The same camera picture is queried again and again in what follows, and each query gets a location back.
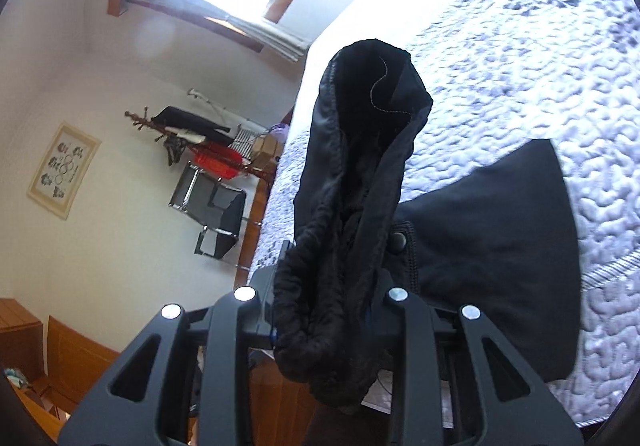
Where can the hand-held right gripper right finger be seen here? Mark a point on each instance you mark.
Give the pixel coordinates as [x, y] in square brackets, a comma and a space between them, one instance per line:
[410, 326]

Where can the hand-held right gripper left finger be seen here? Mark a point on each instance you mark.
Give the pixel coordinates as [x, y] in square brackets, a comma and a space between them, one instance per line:
[265, 296]

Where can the black quilted pants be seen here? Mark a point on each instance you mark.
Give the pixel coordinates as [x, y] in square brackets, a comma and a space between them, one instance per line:
[475, 251]

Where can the wooden coat rack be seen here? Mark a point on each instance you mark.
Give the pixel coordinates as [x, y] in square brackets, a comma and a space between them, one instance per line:
[255, 169]

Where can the red hanging garment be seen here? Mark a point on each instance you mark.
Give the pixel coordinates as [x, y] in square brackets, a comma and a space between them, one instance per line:
[215, 158]

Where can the cardboard boxes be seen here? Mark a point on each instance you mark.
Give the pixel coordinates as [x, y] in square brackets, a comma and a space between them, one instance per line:
[265, 148]

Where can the small purple white object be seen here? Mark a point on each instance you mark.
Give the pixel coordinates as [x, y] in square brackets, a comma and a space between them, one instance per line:
[279, 128]

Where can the black hanging garment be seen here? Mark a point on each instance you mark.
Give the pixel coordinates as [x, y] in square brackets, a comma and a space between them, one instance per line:
[185, 118]

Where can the wooden cabinet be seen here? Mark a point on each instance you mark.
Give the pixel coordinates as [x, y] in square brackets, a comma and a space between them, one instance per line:
[75, 356]

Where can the grey pleated curtain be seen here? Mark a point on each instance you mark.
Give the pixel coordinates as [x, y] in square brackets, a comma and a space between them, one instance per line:
[250, 33]

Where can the bed with quilted lilac cover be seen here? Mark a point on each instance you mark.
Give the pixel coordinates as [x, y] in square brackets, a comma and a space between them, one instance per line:
[525, 75]

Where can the black chrome frame chair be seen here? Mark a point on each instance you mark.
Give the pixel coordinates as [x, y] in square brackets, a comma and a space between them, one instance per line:
[225, 211]

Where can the framed wall poster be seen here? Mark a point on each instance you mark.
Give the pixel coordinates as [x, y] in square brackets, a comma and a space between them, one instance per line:
[62, 170]

